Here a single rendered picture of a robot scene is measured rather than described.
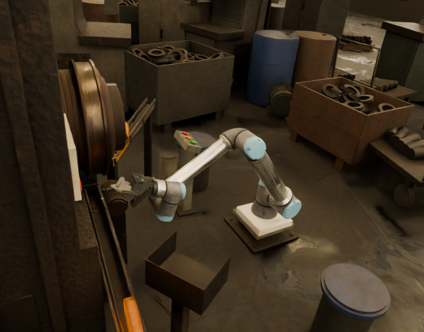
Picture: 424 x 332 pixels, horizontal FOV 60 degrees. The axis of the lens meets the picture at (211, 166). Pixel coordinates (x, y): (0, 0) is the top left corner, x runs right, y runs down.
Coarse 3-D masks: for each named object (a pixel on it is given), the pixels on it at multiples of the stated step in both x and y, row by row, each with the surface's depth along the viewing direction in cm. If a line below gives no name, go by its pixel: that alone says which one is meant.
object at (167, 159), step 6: (162, 156) 249; (168, 156) 250; (174, 156) 250; (162, 162) 250; (168, 162) 248; (174, 162) 251; (162, 168) 252; (168, 168) 251; (174, 168) 253; (162, 174) 254; (168, 174) 253
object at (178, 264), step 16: (160, 256) 150; (176, 256) 158; (160, 272) 139; (176, 272) 151; (192, 272) 153; (208, 272) 154; (224, 272) 145; (160, 288) 143; (176, 288) 138; (192, 288) 133; (208, 288) 134; (176, 304) 155; (192, 304) 137; (208, 304) 140; (176, 320) 160
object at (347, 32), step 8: (344, 32) 868; (352, 32) 871; (344, 40) 847; (352, 40) 837; (360, 40) 849; (368, 40) 846; (344, 48) 839; (352, 48) 844; (360, 48) 849; (368, 48) 855
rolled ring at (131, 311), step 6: (126, 300) 118; (132, 300) 117; (126, 306) 115; (132, 306) 115; (126, 312) 123; (132, 312) 113; (138, 312) 114; (126, 318) 124; (132, 318) 112; (138, 318) 112; (132, 324) 111; (138, 324) 111; (132, 330) 110; (138, 330) 111
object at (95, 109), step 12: (84, 72) 134; (96, 72) 134; (84, 84) 130; (96, 84) 132; (84, 96) 129; (96, 96) 130; (96, 108) 130; (96, 120) 130; (96, 132) 131; (96, 144) 133; (108, 144) 133; (96, 156) 136; (108, 156) 136; (96, 168) 141; (108, 168) 142
